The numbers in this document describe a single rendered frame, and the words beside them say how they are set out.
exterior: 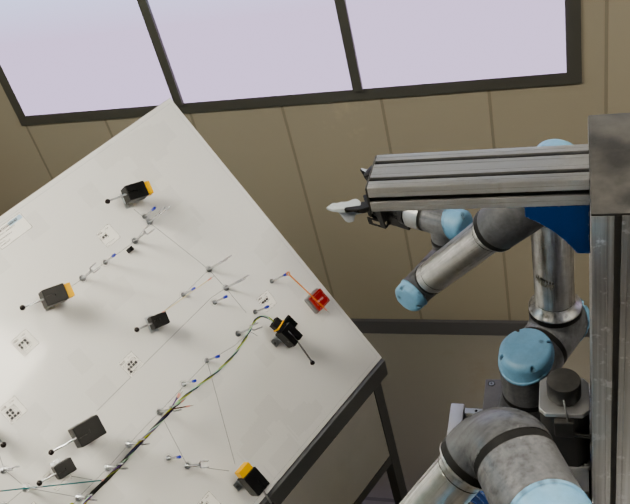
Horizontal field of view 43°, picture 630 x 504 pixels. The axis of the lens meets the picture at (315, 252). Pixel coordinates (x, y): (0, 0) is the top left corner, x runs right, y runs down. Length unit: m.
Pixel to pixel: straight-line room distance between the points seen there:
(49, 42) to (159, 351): 1.65
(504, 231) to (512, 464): 0.58
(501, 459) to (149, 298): 1.34
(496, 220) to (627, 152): 0.41
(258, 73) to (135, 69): 0.51
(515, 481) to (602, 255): 0.32
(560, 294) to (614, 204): 0.71
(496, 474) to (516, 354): 0.72
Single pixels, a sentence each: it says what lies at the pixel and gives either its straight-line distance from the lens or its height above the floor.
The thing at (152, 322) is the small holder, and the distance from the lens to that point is 2.16.
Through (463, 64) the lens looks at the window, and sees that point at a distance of 2.99.
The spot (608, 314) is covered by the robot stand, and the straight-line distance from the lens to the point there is 1.22.
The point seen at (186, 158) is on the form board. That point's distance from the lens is 2.40.
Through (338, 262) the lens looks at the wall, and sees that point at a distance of 3.65.
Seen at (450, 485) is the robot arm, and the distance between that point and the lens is 1.23.
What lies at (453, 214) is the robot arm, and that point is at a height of 1.59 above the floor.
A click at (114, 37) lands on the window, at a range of 3.33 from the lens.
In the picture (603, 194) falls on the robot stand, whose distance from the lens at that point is 1.14.
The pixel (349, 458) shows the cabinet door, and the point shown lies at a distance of 2.68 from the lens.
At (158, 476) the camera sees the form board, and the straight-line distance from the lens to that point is 2.20.
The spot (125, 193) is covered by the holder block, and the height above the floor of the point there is 1.62.
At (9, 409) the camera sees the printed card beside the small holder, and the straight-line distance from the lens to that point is 2.11.
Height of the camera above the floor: 2.70
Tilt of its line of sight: 37 degrees down
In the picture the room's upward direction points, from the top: 15 degrees counter-clockwise
